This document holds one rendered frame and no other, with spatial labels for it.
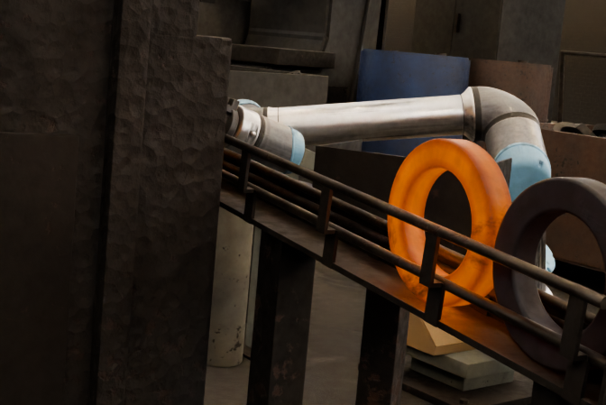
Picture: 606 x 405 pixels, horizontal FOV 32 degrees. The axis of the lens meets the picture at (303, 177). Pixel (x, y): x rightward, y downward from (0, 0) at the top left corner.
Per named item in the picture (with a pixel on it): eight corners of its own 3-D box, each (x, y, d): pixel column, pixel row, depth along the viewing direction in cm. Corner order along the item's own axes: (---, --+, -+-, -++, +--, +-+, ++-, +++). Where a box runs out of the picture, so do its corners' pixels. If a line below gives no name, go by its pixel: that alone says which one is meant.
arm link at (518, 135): (547, 310, 269) (548, 105, 213) (561, 369, 257) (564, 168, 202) (488, 317, 270) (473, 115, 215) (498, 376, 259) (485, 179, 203)
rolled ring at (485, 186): (447, 335, 119) (424, 336, 118) (390, 204, 129) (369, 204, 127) (539, 243, 107) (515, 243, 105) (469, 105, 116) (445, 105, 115)
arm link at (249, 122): (228, 151, 208) (252, 158, 200) (207, 143, 206) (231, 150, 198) (243, 109, 209) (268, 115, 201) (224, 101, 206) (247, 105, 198)
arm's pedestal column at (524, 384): (457, 354, 312) (461, 327, 311) (565, 395, 281) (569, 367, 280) (357, 370, 288) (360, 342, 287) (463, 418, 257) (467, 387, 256)
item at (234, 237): (210, 369, 277) (225, 175, 270) (190, 355, 287) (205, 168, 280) (250, 364, 283) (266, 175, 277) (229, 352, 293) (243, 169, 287)
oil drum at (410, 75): (388, 229, 521) (406, 49, 510) (323, 207, 571) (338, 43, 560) (477, 226, 553) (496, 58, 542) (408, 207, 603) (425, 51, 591)
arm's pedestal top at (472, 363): (461, 332, 306) (463, 319, 305) (548, 364, 281) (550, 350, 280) (381, 344, 286) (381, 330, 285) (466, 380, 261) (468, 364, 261)
